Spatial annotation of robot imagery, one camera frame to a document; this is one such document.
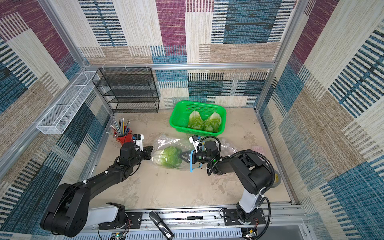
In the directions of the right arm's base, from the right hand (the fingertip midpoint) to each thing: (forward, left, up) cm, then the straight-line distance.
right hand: (183, 156), depth 86 cm
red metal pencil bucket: (+15, +36, -2) cm, 39 cm away
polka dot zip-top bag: (+7, -27, -5) cm, 28 cm away
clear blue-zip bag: (+10, +1, -2) cm, 11 cm away
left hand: (+6, +17, +1) cm, 18 cm away
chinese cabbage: (+23, -19, +1) cm, 30 cm away
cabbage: (+25, -7, 0) cm, 26 cm away
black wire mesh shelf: (+48, +40, +10) cm, 63 cm away
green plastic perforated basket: (+37, +4, -4) cm, 37 cm away
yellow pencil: (+20, +38, +3) cm, 43 cm away
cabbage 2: (0, +7, 0) cm, 7 cm away
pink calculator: (+9, -48, -9) cm, 49 cm away
